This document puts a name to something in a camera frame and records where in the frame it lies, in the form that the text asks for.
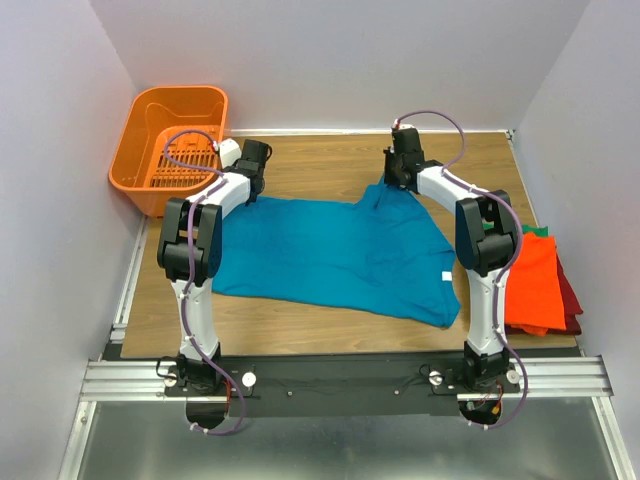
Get orange plastic basket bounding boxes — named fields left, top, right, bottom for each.
left=109, top=85, right=230, bottom=217

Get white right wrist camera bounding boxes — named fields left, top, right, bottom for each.
left=391, top=119, right=414, bottom=131

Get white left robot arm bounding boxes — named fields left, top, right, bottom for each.
left=157, top=139, right=272, bottom=395

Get black mounting base plate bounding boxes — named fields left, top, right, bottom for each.
left=156, top=352, right=521, bottom=427

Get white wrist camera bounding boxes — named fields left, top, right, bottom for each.
left=391, top=119, right=414, bottom=131
left=213, top=138, right=242, bottom=169

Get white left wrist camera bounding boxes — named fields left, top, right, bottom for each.
left=213, top=138, right=242, bottom=169

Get orange folded t-shirt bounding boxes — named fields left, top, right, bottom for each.
left=505, top=232, right=566, bottom=336

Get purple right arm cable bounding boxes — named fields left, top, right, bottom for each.
left=390, top=109, right=530, bottom=431

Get blue t-shirt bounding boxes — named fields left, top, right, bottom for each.
left=212, top=182, right=460, bottom=328

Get dark red folded t-shirt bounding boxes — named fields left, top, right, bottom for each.
left=556, top=257, right=583, bottom=336

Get green folded t-shirt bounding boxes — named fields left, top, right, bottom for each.
left=522, top=225, right=549, bottom=238

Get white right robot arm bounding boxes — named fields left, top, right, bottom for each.
left=384, top=127, right=521, bottom=392

